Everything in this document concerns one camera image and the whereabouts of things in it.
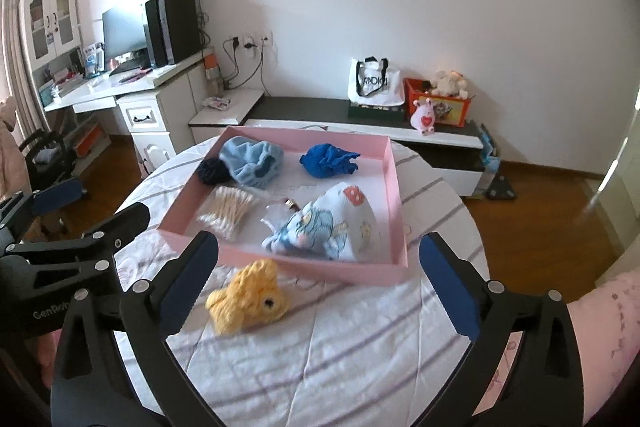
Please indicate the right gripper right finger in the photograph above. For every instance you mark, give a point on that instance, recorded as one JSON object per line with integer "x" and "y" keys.
{"x": 522, "y": 366}

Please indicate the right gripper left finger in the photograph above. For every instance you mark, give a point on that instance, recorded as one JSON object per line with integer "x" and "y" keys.
{"x": 91, "y": 386}

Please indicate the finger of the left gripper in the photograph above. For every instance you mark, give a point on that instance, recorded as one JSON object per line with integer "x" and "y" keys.
{"x": 104, "y": 240}
{"x": 39, "y": 203}

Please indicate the bag of cotton swabs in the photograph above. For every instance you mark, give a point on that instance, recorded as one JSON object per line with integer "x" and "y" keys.
{"x": 225, "y": 209}

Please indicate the dark navy scrunchie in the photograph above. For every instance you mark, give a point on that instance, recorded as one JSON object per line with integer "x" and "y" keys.
{"x": 213, "y": 171}

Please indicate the yellow crocheted toy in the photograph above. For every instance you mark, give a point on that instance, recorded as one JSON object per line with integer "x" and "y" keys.
{"x": 252, "y": 297}

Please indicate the light blue fleece hat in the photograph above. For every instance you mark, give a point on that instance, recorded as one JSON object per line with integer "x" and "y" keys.
{"x": 252, "y": 163}

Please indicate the clear bag with hairband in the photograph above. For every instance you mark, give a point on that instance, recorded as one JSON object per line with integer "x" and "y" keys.
{"x": 279, "y": 212}

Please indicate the pink shallow box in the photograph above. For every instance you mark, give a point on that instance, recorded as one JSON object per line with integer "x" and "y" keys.
{"x": 388, "y": 265}

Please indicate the royal blue knitted item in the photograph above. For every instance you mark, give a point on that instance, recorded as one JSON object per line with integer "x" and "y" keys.
{"x": 323, "y": 161}

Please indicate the cartoon print baby cloth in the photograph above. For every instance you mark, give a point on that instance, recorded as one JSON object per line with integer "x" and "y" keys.
{"x": 339, "y": 225}

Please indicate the black office chair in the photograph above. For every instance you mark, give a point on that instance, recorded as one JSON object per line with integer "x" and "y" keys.
{"x": 49, "y": 159}

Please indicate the pink bedding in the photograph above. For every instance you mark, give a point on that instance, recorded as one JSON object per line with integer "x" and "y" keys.
{"x": 606, "y": 326}

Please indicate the stack of books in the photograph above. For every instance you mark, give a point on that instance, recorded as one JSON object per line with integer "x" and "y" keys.
{"x": 54, "y": 89}

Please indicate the white desk with drawers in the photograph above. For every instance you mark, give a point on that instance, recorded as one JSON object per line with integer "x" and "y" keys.
{"x": 156, "y": 107}

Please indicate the white glass door cabinet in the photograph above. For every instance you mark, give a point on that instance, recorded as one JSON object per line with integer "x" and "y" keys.
{"x": 49, "y": 29}

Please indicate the computer monitor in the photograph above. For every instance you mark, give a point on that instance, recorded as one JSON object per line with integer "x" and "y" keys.
{"x": 123, "y": 30}

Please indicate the blue packages beside stand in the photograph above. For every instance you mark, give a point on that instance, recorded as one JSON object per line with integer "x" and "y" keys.
{"x": 490, "y": 157}

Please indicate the black computer tower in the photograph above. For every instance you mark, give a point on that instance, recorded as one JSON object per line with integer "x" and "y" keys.
{"x": 172, "y": 31}

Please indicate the low black white tv stand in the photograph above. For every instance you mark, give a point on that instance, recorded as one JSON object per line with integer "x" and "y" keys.
{"x": 452, "y": 151}

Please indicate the red toy storage box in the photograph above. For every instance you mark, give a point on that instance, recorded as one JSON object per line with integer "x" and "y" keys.
{"x": 448, "y": 109}

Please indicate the pink plush toy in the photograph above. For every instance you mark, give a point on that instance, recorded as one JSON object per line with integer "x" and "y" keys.
{"x": 423, "y": 118}

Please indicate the white plush sheep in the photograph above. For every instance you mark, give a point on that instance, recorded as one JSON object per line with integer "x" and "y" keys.
{"x": 450, "y": 85}

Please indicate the white tote bag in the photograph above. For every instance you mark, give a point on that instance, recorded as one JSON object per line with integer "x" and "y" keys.
{"x": 375, "y": 82}

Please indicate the wall power sockets with cables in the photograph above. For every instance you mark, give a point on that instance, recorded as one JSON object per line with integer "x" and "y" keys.
{"x": 248, "y": 57}

